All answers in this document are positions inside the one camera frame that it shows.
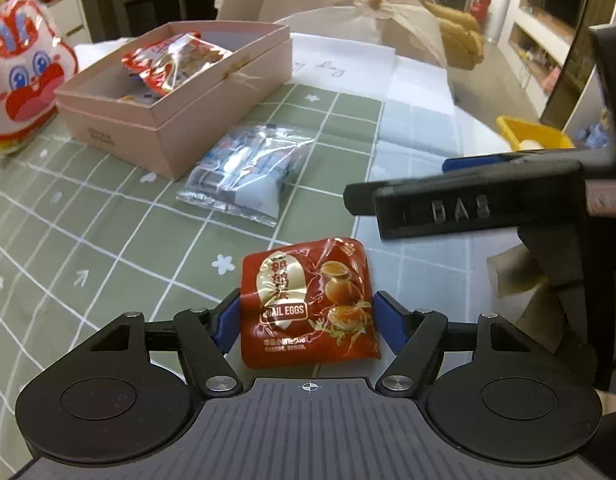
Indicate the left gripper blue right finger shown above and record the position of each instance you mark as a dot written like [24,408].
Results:
[416,341]

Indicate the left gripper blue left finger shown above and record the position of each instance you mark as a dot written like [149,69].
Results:
[205,337]

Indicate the red quail eggs packet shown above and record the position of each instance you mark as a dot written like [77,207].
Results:
[307,304]

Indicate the clear bag blue candies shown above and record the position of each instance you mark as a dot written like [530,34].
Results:
[246,173]

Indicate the large red snack pouch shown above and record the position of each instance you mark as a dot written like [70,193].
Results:
[166,64]

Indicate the yellow plastic bin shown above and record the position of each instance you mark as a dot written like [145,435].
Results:
[529,136]

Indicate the green grid tablecloth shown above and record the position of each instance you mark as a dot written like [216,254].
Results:
[85,236]

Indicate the pink cardboard box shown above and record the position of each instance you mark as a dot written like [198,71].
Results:
[168,136]

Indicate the white paper sheet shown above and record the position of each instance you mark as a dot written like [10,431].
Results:
[369,70]

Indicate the beige paper umbrella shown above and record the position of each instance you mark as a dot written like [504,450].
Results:
[404,25]

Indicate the rabbit face plush bag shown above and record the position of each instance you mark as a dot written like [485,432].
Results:
[34,62]

